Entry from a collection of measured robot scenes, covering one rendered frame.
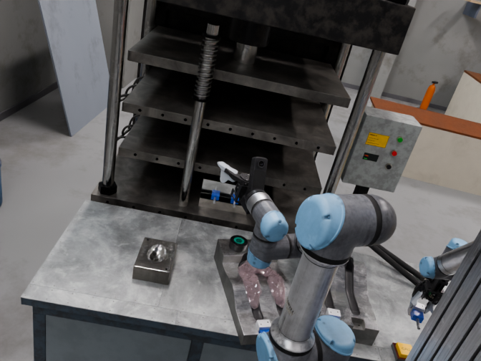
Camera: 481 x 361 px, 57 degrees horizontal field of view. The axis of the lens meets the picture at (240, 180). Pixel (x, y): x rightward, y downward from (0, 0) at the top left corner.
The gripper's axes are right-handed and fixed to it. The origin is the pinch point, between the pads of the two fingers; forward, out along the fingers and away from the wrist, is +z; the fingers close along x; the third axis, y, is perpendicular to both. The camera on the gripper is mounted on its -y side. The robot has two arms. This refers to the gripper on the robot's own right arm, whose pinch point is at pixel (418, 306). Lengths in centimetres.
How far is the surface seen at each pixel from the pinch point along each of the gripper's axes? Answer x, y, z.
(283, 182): -71, -54, -6
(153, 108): -144, -36, -27
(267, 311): -58, 22, 14
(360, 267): -24.5, -15.8, 2.2
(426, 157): 69, -373, 46
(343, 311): -28.6, 11.5, 7.9
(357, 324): -21.9, 12.4, 10.3
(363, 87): -52, -51, -67
